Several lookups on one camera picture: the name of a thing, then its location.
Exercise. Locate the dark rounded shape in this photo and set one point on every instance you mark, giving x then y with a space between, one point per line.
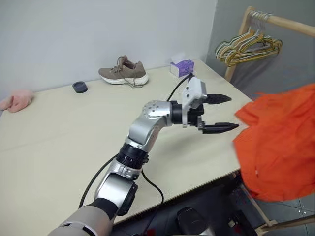
192 220

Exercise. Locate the taupe sneaker with white sole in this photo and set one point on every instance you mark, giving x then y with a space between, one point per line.
123 72

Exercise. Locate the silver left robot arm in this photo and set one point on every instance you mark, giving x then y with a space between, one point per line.
145 127

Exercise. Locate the orange shorts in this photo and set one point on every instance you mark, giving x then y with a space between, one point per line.
278 147

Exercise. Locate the purple tissue box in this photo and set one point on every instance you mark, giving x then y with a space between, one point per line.
183 67

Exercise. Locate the light wooden clothes rack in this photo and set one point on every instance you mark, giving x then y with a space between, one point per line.
290 23

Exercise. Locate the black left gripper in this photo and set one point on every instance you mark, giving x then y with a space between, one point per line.
195 118

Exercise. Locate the pink plush cloth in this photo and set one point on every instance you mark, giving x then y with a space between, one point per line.
17 100

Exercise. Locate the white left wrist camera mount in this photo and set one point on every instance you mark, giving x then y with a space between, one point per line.
193 86

